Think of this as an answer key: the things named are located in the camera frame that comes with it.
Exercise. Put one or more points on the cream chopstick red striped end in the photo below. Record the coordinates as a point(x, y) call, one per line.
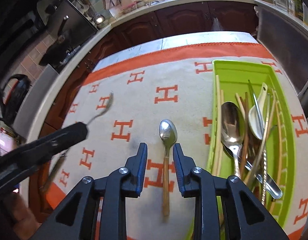
point(218, 130)

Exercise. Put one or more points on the green plastic utensil tray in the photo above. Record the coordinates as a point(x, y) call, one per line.
point(235, 78)

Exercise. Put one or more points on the metal chopstick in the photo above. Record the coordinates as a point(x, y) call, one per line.
point(265, 154)

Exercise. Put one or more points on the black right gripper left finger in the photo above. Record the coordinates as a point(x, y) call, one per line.
point(97, 206)

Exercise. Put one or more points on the large steel spoon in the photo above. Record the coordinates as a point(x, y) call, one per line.
point(232, 132)

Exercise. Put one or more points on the dark wood base cabinets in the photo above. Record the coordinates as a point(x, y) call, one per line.
point(170, 21)

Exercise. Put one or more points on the black stove cooktop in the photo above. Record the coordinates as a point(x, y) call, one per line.
point(70, 29)

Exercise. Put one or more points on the grey glass door cabinet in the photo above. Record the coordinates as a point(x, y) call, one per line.
point(287, 41)

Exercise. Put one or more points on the white ceramic soup spoon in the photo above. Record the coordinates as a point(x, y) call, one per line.
point(255, 114)

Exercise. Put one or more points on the chopstick with red striped end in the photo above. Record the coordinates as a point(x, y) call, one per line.
point(276, 104)

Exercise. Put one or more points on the person's left hand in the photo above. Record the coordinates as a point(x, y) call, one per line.
point(25, 223)

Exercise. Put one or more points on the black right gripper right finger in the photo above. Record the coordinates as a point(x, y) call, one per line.
point(244, 215)

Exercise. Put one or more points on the orange and white H towel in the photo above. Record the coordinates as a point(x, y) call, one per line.
point(123, 103)

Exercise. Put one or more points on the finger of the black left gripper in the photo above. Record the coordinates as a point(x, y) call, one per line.
point(58, 141)

